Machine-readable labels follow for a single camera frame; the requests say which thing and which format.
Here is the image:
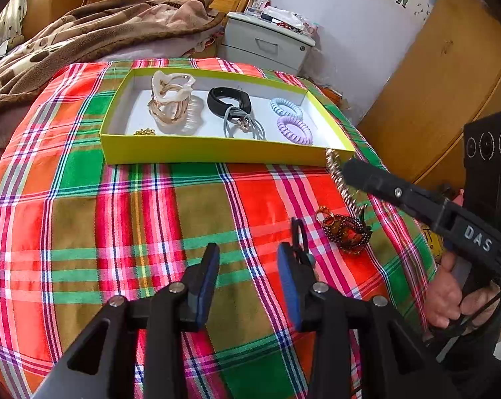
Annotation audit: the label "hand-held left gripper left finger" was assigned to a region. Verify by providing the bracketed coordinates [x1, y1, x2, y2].
[32, 241, 221, 399]

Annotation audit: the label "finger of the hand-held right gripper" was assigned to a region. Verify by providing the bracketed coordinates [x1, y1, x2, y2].
[342, 158, 449, 234]

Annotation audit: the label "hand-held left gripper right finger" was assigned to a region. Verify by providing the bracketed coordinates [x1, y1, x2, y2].
[276, 241, 464, 399]

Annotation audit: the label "gold chain bracelet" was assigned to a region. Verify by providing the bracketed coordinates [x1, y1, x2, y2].
[324, 148, 368, 217]

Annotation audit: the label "dark beaded bracelet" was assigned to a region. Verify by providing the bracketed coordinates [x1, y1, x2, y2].
[325, 213, 374, 255]

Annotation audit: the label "black hair tie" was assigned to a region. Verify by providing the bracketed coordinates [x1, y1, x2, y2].
[291, 217, 316, 267]

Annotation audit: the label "amber bracelet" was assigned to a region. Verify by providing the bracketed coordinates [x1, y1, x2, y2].
[315, 205, 361, 255]

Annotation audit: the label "purple coil hair tie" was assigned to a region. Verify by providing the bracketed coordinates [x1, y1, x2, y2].
[276, 115, 314, 146]

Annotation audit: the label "yellow-green cardboard box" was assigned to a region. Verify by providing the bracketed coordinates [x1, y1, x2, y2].
[99, 67, 356, 166]

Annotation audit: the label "blue coil hair tie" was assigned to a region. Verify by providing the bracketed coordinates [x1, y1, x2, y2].
[269, 97, 305, 119]

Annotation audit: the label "grey hair ties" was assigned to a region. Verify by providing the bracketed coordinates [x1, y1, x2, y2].
[223, 105, 268, 141]

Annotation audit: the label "black wristband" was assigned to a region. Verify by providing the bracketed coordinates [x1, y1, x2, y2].
[206, 86, 253, 118]

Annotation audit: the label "cream chain hair clip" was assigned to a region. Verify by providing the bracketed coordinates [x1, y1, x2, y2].
[148, 70, 194, 124]

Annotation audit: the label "person's right forearm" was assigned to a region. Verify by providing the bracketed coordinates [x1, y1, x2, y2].
[427, 299, 501, 399]

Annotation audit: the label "person's right hand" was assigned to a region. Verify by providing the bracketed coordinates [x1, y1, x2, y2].
[425, 253, 501, 330]

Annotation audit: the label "yellow package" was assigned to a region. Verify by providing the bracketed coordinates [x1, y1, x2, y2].
[419, 222, 446, 259]

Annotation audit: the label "orange box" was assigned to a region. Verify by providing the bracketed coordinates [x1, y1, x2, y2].
[314, 82, 343, 107]

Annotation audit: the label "plaid cloth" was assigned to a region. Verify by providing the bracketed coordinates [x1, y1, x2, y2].
[0, 57, 439, 399]

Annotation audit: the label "wooden wardrobe with curved front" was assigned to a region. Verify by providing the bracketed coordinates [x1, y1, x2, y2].
[356, 0, 501, 193]

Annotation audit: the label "grey nightstand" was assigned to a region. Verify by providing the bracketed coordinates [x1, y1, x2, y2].
[221, 11, 317, 76]

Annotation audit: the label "nightstand clutter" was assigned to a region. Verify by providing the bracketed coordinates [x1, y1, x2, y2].
[244, 0, 320, 37]

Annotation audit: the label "brown patterned blanket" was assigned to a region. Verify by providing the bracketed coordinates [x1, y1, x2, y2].
[0, 0, 227, 122]

